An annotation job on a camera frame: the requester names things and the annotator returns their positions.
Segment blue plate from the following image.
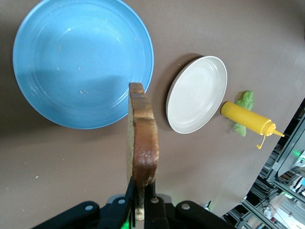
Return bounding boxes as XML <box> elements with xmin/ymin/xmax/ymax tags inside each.
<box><xmin>12</xmin><ymin>0</ymin><xmax>155</xmax><ymax>130</ymax></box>

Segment green lettuce leaf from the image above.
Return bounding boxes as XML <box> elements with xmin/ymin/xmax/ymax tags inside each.
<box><xmin>234</xmin><ymin>90</ymin><xmax>255</xmax><ymax>137</ymax></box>

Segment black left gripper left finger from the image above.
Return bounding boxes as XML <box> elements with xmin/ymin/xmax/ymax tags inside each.
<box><xmin>32</xmin><ymin>177</ymin><xmax>138</xmax><ymax>229</ymax></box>

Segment beige plate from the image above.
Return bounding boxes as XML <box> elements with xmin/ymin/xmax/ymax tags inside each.
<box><xmin>165</xmin><ymin>55</ymin><xmax>228</xmax><ymax>134</ymax></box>

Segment brown bread slice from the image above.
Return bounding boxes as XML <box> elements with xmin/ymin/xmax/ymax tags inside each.
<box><xmin>127</xmin><ymin>82</ymin><xmax>160</xmax><ymax>221</ymax></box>

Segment yellow squeeze bottle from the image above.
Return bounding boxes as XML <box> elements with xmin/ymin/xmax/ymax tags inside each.
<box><xmin>220</xmin><ymin>101</ymin><xmax>285</xmax><ymax>150</ymax></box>

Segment aluminium frame rack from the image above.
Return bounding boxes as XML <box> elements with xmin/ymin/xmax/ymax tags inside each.
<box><xmin>223</xmin><ymin>97</ymin><xmax>305</xmax><ymax>229</ymax></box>

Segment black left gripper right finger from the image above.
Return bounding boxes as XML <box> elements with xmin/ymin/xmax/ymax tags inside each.
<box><xmin>144</xmin><ymin>178</ymin><xmax>239</xmax><ymax>229</ymax></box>

